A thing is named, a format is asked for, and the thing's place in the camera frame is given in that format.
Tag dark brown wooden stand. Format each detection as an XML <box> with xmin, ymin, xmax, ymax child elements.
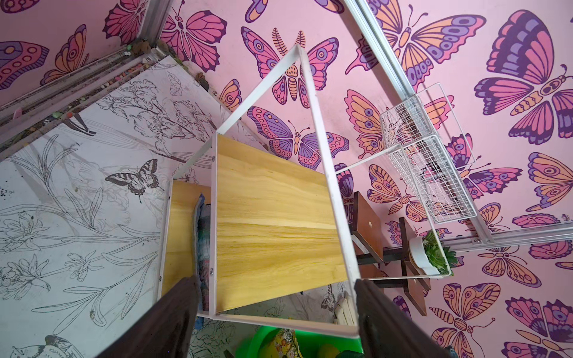
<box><xmin>349</xmin><ymin>192</ymin><xmax>431</xmax><ymax>316</ymax></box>

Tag white wire basket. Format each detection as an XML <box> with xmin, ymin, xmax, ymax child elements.
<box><xmin>380</xmin><ymin>84</ymin><xmax>478</xmax><ymax>224</ymax></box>

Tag aluminium cage frame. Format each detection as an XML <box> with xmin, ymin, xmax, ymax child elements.
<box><xmin>140</xmin><ymin>1</ymin><xmax>572</xmax><ymax>254</ymax></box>

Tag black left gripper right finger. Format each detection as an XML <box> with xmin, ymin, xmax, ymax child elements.
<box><xmin>355</xmin><ymin>279</ymin><xmax>450</xmax><ymax>357</ymax></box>

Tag succulents in white pot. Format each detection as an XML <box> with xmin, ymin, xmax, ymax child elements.
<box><xmin>408</xmin><ymin>230</ymin><xmax>460</xmax><ymax>276</ymax></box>

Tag white frame wooden shelf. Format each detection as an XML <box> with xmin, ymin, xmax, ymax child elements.
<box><xmin>156</xmin><ymin>44</ymin><xmax>453</xmax><ymax>339</ymax></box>

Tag green plastic mesh basket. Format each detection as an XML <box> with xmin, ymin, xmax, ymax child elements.
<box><xmin>234</xmin><ymin>326</ymin><xmax>363</xmax><ymax>357</ymax></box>

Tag floral bag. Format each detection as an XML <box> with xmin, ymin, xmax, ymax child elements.
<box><xmin>193</xmin><ymin>194</ymin><xmax>210</xmax><ymax>312</ymax></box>

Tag beige work glove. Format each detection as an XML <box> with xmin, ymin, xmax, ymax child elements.
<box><xmin>334</xmin><ymin>293</ymin><xmax>358</xmax><ymax>326</ymax></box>

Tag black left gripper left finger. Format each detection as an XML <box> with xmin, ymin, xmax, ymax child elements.
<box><xmin>99</xmin><ymin>276</ymin><xmax>200</xmax><ymax>357</ymax></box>

